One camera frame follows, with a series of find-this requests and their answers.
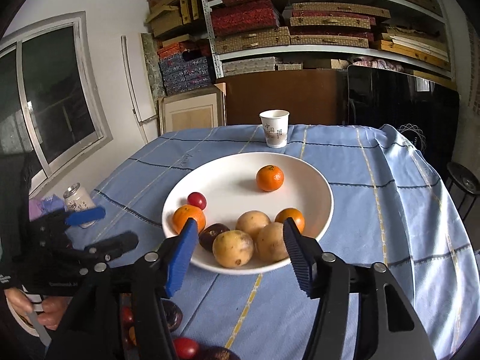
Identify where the white plate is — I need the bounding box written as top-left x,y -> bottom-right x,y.
161,152 -> 334,275

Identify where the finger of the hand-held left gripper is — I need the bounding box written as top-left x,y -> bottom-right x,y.
64,206 -> 106,227
84,231 -> 139,261

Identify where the white leaning strip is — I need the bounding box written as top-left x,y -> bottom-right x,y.
121,35 -> 158,145

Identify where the orange mandarin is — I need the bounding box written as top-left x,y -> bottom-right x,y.
275,208 -> 305,235
172,204 -> 207,235
256,164 -> 285,192

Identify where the stack of brown cardboard boxes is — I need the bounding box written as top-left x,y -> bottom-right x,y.
146,0 -> 207,40

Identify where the stack of blue patterned boxes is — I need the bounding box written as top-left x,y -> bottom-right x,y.
157,41 -> 216,96

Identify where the person's left forearm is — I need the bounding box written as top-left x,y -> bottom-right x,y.
4,300 -> 40,338

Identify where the black round stool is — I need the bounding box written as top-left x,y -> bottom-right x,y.
445,162 -> 480,222

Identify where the white beverage can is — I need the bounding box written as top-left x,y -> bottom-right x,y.
63,182 -> 97,229

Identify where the white metal shelf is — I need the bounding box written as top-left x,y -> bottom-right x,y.
197,0 -> 456,83

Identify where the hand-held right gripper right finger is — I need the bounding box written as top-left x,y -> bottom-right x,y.
283,217 -> 437,360

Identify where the white framed window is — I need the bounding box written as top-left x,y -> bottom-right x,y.
0,11 -> 113,196

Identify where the white paper cup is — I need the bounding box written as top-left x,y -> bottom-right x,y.
259,109 -> 290,148

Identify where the brown wooden board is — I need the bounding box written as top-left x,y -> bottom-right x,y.
215,68 -> 349,126

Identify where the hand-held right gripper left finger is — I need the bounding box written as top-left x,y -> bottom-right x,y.
47,218 -> 199,360

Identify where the purple cloth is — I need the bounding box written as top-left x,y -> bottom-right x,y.
28,194 -> 70,223

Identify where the wooden picture frame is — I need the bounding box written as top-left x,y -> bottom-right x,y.
157,82 -> 227,136

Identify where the green marbled board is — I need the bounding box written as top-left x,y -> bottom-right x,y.
140,32 -> 167,100

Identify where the black flat screen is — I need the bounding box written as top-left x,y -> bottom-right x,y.
347,64 -> 461,158

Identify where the yellow passion fruit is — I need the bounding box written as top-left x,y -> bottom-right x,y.
255,222 -> 291,263
212,229 -> 256,269
235,210 -> 271,239

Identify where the person's left hand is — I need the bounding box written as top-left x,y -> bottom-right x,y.
5,287 -> 70,331

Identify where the stack of patterned flat boxes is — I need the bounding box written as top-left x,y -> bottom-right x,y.
204,0 -> 452,72

